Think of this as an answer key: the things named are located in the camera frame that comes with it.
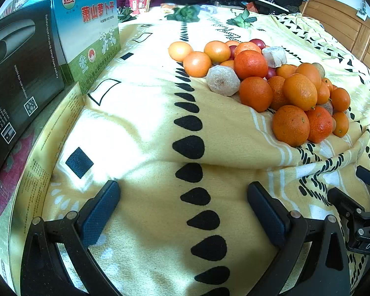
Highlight black product box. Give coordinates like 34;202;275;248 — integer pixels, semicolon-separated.
0;0;65;192

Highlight white flat board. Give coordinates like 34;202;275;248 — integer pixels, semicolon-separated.
243;0;290;15

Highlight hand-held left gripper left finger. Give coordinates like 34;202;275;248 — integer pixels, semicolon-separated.
20;179;121;296

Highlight pale peeled fruit chunk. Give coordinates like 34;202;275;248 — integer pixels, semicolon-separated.
205;65;241;97
262;46;287;69

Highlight pile of oranges and kumquats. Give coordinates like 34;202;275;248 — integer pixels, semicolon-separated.
168;40;351;148

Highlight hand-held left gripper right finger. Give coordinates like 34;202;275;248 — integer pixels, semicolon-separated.
247;182;350;296

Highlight blue and green cardboard box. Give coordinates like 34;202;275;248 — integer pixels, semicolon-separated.
51;0;121;94

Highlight yellow patterned blanket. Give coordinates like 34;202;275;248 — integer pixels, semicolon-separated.
41;4;370;296

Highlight white wall socket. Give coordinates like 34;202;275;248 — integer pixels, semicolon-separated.
356;1;369;22

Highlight wooden headboard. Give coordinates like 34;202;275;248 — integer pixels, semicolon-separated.
300;0;370;72

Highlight flat yellow printed box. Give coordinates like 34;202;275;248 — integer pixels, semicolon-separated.
0;82;84;290

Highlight red instant noodle cup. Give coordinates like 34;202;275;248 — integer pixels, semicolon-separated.
128;0;152;15

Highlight red patterned cloth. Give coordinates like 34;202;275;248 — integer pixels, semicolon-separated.
0;131;35;225

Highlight green leafy vegetable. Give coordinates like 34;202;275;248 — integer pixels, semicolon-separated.
117;6;137;23
226;9;257;28
165;4;201;23

